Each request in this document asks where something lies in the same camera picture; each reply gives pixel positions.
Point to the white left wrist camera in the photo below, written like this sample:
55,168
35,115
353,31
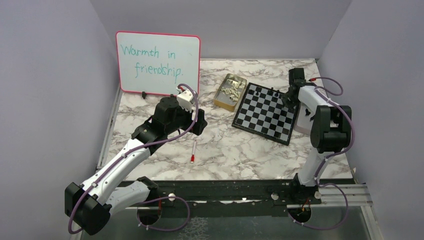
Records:
186,100

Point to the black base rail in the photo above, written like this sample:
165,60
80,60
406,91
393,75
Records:
237,198

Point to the black and silver chessboard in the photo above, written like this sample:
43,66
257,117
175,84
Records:
265,115

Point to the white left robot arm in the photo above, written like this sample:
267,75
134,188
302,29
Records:
91,204

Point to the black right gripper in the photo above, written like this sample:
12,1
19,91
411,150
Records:
285,100

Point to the pile of white chess pieces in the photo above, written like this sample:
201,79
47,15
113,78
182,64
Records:
232,88

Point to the pink tin tray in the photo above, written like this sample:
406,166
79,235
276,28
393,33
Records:
303,123

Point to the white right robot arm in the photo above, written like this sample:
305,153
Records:
331,132

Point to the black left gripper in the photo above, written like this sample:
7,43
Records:
202,123

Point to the pink framed whiteboard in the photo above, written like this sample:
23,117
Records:
156,63

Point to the white and red marker pen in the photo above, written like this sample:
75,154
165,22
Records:
193,152

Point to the gold tin tray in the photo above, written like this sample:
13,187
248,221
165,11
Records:
221,100

